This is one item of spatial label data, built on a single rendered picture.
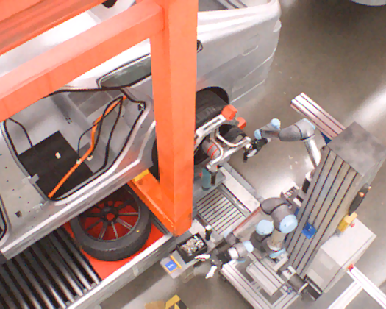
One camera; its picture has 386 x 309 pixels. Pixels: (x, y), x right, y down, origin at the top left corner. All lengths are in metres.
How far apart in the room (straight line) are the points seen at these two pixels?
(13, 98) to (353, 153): 1.64
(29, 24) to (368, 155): 1.74
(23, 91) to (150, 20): 0.59
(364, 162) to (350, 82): 3.28
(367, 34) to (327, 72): 0.94
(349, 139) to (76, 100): 2.28
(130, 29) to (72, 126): 2.26
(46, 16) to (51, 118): 2.49
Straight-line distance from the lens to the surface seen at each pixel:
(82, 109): 4.01
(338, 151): 2.58
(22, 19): 1.73
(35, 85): 1.91
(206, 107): 3.73
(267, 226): 3.38
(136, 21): 2.03
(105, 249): 3.91
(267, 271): 3.59
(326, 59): 5.96
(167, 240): 4.03
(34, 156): 4.09
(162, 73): 2.40
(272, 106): 5.33
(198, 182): 4.46
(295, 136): 3.54
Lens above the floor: 4.06
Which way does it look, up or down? 56 degrees down
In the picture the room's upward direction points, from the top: 2 degrees clockwise
